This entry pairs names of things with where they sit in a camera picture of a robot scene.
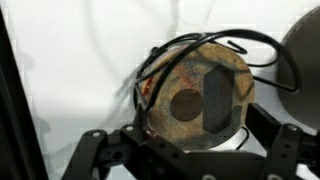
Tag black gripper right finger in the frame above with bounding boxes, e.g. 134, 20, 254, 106
246, 103, 320, 180

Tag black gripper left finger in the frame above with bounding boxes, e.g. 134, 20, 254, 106
62, 105, 187, 180

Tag round cork coaster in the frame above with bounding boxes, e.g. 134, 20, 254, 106
148, 43, 255, 150

